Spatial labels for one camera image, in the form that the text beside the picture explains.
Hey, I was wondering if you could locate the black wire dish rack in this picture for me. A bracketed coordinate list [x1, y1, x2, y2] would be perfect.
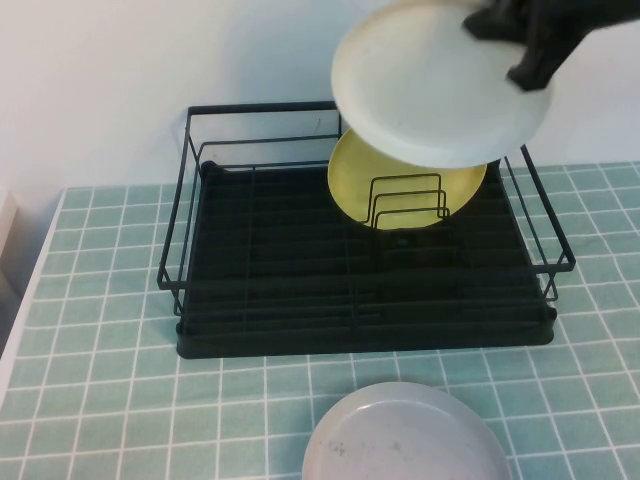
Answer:
[157, 100, 575, 321]

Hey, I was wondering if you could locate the green tile pattern table cover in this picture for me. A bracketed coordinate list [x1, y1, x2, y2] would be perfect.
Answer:
[0, 160, 640, 480]

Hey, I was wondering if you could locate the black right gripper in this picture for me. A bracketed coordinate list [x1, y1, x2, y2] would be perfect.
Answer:
[463, 0, 640, 92]

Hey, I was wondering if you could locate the white round plate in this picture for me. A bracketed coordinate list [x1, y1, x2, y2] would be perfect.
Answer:
[330, 0, 557, 170]

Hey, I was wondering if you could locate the black plastic drip tray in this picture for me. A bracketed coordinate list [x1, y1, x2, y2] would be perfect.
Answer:
[176, 159, 558, 360]

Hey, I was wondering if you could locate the yellow round plate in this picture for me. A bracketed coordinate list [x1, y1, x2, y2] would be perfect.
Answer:
[327, 128, 489, 233]

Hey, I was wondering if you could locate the grey round plate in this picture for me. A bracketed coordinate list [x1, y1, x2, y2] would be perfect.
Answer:
[301, 382, 513, 480]

